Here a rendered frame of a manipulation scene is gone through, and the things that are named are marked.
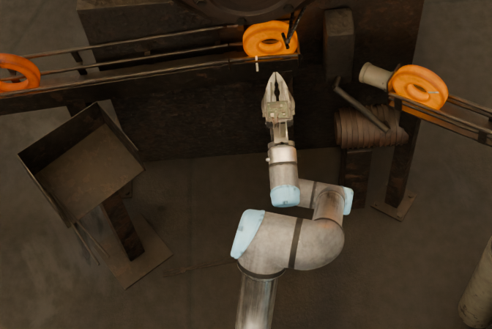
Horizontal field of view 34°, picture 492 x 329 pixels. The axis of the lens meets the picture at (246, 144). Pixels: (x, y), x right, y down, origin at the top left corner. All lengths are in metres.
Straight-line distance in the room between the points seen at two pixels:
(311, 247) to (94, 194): 0.73
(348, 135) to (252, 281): 0.68
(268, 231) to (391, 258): 1.04
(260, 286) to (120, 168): 0.61
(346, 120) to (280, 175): 0.38
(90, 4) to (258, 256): 0.88
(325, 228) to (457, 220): 1.10
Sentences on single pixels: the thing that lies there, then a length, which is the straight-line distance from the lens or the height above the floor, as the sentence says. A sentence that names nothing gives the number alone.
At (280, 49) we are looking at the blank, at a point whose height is 0.72.
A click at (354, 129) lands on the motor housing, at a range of 2.41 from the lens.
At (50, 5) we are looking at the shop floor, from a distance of 3.52.
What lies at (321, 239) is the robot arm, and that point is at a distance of 1.82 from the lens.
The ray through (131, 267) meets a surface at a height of 0.01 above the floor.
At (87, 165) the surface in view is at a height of 0.60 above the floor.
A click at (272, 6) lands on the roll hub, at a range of 2.01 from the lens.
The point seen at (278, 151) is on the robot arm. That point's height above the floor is 0.74.
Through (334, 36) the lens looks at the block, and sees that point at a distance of 2.25.
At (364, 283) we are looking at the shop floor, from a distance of 2.76.
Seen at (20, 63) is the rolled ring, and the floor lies 0.75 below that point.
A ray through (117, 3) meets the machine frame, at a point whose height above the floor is 0.87.
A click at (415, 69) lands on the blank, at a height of 0.78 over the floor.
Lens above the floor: 2.58
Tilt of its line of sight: 60 degrees down
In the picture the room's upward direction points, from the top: 7 degrees counter-clockwise
